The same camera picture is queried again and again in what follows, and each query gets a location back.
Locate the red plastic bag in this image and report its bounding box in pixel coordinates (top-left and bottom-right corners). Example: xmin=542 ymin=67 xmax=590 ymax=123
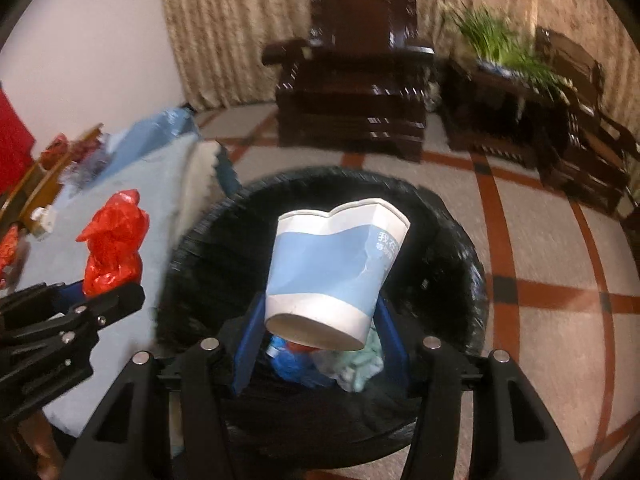
xmin=76 ymin=188 xmax=150 ymax=297

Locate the black lined trash bin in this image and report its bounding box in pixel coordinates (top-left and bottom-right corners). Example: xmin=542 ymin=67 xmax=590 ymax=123
xmin=156 ymin=167 xmax=488 ymax=469

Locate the red candy packet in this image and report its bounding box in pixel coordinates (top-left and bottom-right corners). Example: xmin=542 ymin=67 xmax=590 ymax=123
xmin=0 ymin=223 xmax=21 ymax=289

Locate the tissue box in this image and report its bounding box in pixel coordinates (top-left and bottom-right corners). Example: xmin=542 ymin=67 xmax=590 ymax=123
xmin=29 ymin=205 xmax=56 ymax=238

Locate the wooden cabinet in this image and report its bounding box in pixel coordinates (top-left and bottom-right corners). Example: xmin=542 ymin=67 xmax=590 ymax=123
xmin=0 ymin=124 xmax=103 ymax=235

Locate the red ornament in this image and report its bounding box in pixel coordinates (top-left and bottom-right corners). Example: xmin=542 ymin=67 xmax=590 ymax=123
xmin=39 ymin=133 xmax=70 ymax=171

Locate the glass fruit bowl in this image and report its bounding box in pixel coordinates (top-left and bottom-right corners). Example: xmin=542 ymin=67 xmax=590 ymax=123
xmin=58 ymin=133 xmax=112 ymax=195

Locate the grey table cloth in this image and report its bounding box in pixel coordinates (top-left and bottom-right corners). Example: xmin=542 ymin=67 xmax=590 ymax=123
xmin=16 ymin=133 xmax=228 ymax=437

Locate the red cloth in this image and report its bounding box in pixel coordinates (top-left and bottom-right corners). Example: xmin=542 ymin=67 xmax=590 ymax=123
xmin=0 ymin=90 xmax=35 ymax=193

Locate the blue crumpled wrapper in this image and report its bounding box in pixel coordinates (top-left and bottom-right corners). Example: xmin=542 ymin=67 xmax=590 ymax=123
xmin=266 ymin=335 xmax=335 ymax=389

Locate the blue patterned table cloth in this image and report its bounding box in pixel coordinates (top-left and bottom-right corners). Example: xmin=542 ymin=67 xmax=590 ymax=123
xmin=102 ymin=105 xmax=244 ymax=196

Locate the dark wooden armchair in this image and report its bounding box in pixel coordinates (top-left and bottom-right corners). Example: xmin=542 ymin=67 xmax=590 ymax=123
xmin=262 ymin=0 xmax=435 ymax=162
xmin=535 ymin=27 xmax=639 ymax=216

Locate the beige floral curtain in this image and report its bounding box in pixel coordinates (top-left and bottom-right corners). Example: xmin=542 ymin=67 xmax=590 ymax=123
xmin=163 ymin=0 xmax=639 ymax=131

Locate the dark wooden side table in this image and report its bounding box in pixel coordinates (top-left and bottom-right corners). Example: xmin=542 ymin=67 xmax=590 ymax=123
xmin=439 ymin=58 xmax=565 ymax=169

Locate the potted green plant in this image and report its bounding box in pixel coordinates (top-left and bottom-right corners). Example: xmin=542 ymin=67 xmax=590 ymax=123
xmin=442 ymin=4 xmax=575 ymax=99

